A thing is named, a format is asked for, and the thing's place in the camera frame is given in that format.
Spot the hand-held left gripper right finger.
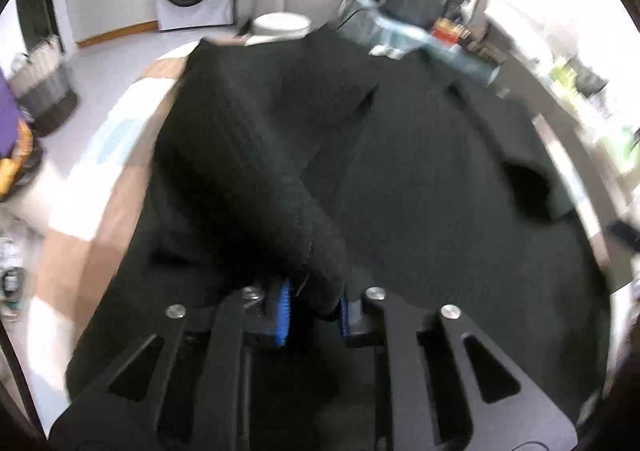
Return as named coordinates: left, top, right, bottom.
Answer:
left=339, top=285, right=581, bottom=451

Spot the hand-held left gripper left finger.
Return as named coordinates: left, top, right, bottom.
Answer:
left=47, top=280, right=293, bottom=451

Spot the black knit sweater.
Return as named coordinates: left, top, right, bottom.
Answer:
left=65, top=24, right=613, bottom=432

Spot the checkered brown blue tablecloth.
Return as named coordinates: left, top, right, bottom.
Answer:
left=27, top=42, right=201, bottom=382

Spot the round white stool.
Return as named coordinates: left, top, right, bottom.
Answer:
left=248, top=11, right=312, bottom=39

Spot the red tin bowl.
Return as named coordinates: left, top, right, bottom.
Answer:
left=432, top=18, right=465, bottom=41

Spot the woven storage basket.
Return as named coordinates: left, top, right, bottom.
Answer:
left=10, top=34, right=79, bottom=134

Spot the purple bag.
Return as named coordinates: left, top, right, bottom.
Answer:
left=0, top=68, right=33, bottom=159

